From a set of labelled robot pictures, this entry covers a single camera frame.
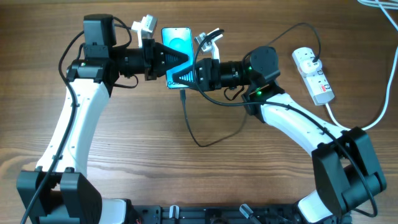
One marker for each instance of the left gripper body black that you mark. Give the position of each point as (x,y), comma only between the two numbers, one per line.
(148,61)

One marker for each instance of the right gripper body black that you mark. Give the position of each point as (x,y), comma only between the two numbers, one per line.
(214,74)

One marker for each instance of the blue Galaxy smartphone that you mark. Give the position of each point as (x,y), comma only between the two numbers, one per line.
(179,39)

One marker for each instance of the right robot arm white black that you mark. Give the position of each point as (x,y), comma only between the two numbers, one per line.
(346,169)

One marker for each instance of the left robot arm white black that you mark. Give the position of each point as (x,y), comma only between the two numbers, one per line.
(58,190)

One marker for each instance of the white charger plug adapter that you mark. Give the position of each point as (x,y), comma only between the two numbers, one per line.
(308,66)

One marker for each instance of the white power strip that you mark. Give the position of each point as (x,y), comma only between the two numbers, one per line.
(316,83)

